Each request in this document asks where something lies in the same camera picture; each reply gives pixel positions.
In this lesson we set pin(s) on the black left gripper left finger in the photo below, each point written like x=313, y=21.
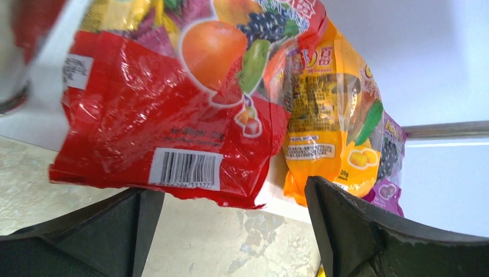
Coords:
x=111, y=237

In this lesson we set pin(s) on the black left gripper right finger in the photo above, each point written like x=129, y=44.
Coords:
x=356, y=238

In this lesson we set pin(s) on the purple grape candy bag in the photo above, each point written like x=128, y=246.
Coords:
x=387, y=190

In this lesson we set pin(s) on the orange mango candy bag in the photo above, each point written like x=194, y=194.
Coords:
x=334, y=131

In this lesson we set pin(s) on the red mixed fruit candy bag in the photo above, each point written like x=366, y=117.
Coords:
x=185, y=97

